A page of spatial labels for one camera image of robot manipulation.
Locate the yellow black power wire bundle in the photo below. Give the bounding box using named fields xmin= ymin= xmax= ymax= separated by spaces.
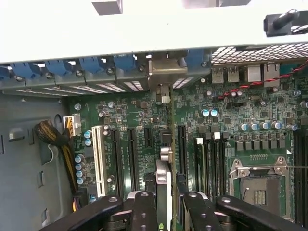
xmin=34 ymin=120 xmax=81 ymax=213

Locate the black RAM slot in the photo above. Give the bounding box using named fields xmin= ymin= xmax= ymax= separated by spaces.
xmin=221 ymin=132 xmax=231 ymax=197
xmin=213 ymin=132 xmax=222 ymax=200
xmin=301 ymin=134 xmax=308 ymax=224
xmin=205 ymin=132 xmax=214 ymax=199
xmin=294 ymin=133 xmax=302 ymax=223

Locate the CPU socket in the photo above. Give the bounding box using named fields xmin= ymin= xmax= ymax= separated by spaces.
xmin=228 ymin=156 xmax=293 ymax=217

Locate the red black twisted wire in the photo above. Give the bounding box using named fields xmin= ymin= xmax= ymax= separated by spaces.
xmin=216 ymin=63 xmax=308 ymax=100

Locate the open black PC case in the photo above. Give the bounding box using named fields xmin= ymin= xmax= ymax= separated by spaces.
xmin=0 ymin=9 xmax=308 ymax=231

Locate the green motherboard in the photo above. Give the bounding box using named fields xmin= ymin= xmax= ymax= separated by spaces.
xmin=67 ymin=60 xmax=308 ymax=223

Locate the black rear lock loop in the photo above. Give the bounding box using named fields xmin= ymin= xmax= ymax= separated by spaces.
xmin=263 ymin=9 xmax=308 ymax=37

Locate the short black expansion slot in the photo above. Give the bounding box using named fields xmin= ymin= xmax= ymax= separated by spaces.
xmin=143 ymin=126 xmax=154 ymax=149

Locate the long black expansion slot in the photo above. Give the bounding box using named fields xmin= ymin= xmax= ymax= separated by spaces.
xmin=109 ymin=127 xmax=124 ymax=197
xmin=177 ymin=124 xmax=188 ymax=178
xmin=127 ymin=127 xmax=138 ymax=192

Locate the white expansion slot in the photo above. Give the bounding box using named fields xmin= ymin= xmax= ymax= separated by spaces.
xmin=92 ymin=125 xmax=109 ymax=197

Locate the blue slot retainer clip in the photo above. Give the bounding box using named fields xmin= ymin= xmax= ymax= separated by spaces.
xmin=113 ymin=54 xmax=138 ymax=74
xmin=10 ymin=62 xmax=45 ymax=79
xmin=184 ymin=49 xmax=211 ymax=68
xmin=78 ymin=57 xmax=107 ymax=74
xmin=44 ymin=59 xmax=73 ymax=77
xmin=0 ymin=66 xmax=11 ymax=81

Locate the white power connector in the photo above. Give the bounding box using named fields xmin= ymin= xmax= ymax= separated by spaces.
xmin=63 ymin=115 xmax=82 ymax=137

